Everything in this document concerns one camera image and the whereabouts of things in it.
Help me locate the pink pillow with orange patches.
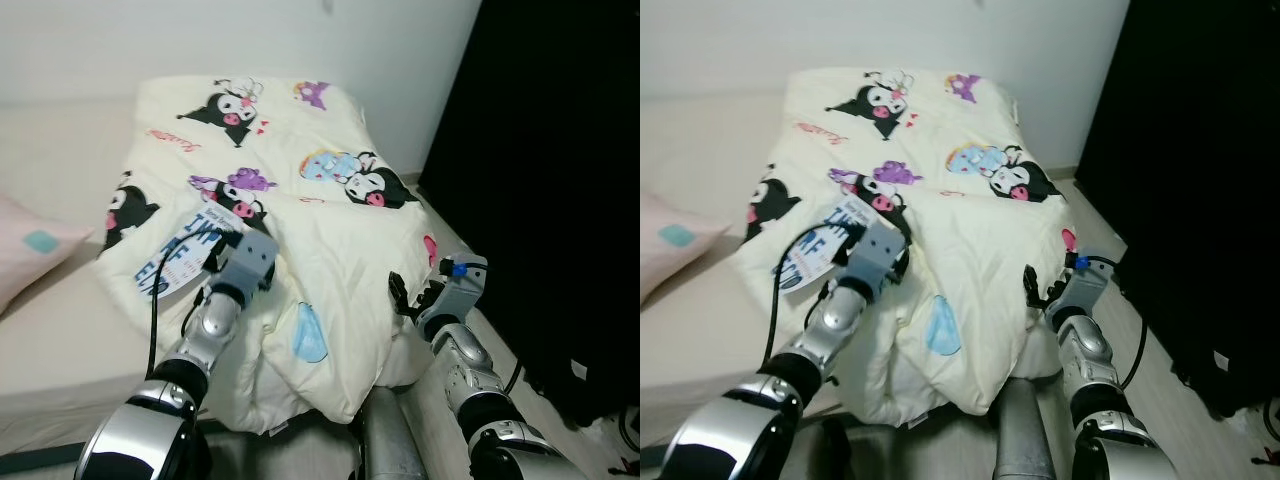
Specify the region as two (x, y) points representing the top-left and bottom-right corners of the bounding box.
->
(640, 193), (731, 301)
(0, 193), (94, 316)

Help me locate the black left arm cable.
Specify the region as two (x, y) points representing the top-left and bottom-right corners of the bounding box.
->
(147, 252), (219, 383)
(764, 224), (863, 373)

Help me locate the beige sheeted mattress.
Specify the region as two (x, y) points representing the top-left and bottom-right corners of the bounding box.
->
(640, 95), (1101, 453)
(0, 100), (481, 453)

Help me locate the black wardrobe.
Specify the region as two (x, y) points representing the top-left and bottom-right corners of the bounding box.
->
(1075, 0), (1280, 418)
(418, 0), (641, 428)

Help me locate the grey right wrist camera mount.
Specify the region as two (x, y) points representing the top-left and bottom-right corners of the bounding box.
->
(1060, 248), (1119, 313)
(425, 255), (491, 323)

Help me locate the cream cartoon print blanket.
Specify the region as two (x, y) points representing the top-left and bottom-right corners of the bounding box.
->
(735, 67), (1101, 416)
(97, 75), (471, 436)

